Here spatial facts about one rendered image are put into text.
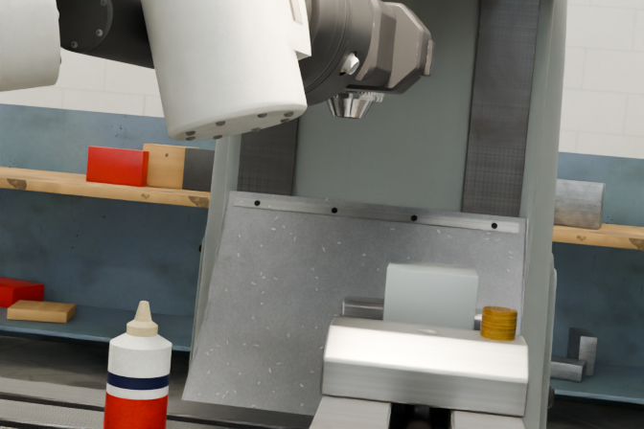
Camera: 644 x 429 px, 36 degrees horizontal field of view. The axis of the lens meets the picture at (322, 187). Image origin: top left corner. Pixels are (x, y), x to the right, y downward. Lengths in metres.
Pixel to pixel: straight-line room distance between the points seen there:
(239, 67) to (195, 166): 4.07
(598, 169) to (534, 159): 3.87
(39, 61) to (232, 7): 0.08
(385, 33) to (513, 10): 0.47
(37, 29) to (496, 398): 0.35
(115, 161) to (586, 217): 2.08
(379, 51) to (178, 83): 0.18
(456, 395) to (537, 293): 0.49
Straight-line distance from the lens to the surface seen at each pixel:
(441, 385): 0.61
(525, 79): 1.05
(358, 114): 0.67
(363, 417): 0.58
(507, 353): 0.62
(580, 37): 4.95
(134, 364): 0.65
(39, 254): 5.32
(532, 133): 1.05
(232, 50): 0.43
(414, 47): 0.62
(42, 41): 0.42
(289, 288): 1.02
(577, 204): 4.38
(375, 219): 1.04
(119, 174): 4.54
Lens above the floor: 1.18
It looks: 3 degrees down
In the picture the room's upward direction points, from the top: 5 degrees clockwise
